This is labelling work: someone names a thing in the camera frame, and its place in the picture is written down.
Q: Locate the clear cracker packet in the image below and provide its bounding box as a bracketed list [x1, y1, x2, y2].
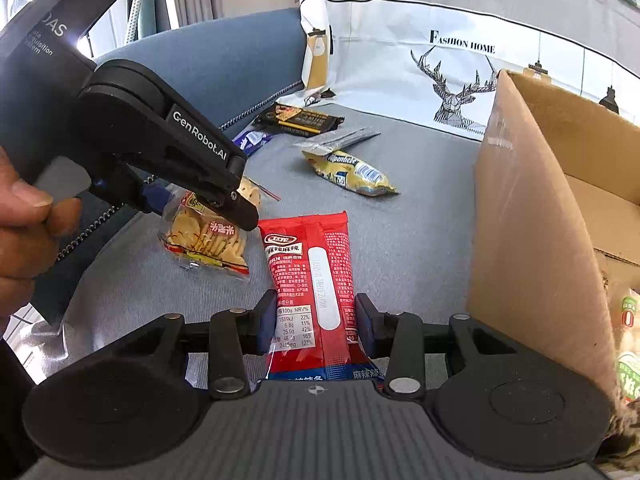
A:
[158, 188, 250, 281]

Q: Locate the red snack packet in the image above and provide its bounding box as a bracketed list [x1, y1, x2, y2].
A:
[258, 212, 382, 382]

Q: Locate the black gold snack bar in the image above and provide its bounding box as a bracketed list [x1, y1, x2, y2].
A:
[253, 103, 345, 138]

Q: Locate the person's left hand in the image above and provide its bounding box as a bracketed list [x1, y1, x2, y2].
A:
[0, 153, 81, 325]

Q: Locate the blue white snack packet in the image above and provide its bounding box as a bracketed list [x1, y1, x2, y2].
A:
[233, 129, 272, 157]

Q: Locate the silver snack packet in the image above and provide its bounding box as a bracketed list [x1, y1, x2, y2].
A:
[294, 127, 381, 156]

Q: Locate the yellow candy packet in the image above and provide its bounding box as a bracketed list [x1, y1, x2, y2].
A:
[303, 151, 398, 197]

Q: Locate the blue sofa armrest cushion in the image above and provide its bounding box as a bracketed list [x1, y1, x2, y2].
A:
[96, 8, 306, 139]

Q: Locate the cardboard box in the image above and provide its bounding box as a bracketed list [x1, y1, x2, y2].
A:
[468, 72, 639, 401]

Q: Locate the green white snack bag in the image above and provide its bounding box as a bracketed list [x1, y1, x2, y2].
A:
[602, 273, 639, 403]

